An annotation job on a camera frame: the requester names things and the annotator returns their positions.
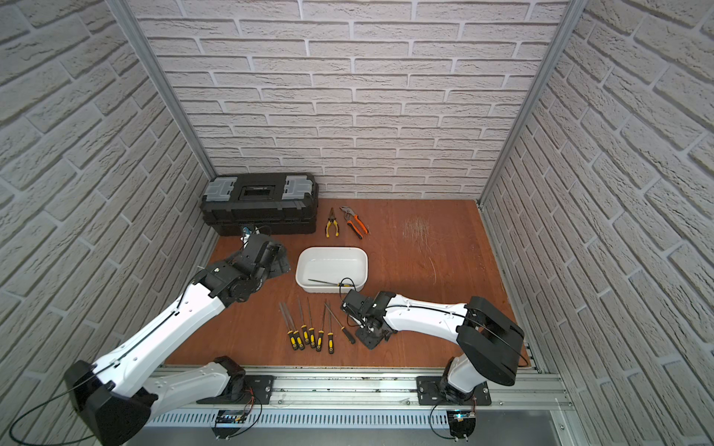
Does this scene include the black handled round file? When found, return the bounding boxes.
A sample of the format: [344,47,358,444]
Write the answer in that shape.
[325,303,356,345]

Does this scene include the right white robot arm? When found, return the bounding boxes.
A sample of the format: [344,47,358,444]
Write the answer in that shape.
[341,290,524,404]

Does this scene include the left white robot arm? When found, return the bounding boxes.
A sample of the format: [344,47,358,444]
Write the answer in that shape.
[64,233,290,445]

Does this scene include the white rectangular storage box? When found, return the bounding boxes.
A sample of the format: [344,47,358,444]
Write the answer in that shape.
[295,247,368,294]

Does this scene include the black plastic toolbox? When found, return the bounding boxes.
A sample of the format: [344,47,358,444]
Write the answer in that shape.
[200,173,319,237]

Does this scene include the right controller board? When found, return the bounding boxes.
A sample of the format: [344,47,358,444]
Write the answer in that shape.
[446,411,477,440]

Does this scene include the controller board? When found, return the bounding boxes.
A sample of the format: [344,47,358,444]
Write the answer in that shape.
[446,411,477,440]
[212,410,253,440]

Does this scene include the left controller board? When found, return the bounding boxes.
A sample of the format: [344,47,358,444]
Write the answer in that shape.
[212,410,253,440]

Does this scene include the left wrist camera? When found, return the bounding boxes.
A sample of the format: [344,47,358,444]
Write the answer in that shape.
[240,224,260,245]

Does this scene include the yellow handled pliers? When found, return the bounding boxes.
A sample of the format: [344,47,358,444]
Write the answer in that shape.
[325,207,340,238]

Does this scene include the orange handled pliers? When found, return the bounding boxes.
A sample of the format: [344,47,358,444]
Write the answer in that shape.
[340,206,369,240]

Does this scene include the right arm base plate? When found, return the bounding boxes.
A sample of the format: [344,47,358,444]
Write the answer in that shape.
[416,376,492,407]

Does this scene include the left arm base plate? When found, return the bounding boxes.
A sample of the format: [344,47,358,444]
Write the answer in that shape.
[196,375,275,405]

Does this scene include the aluminium mounting rail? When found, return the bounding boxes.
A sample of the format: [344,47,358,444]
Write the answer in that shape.
[149,366,576,414]

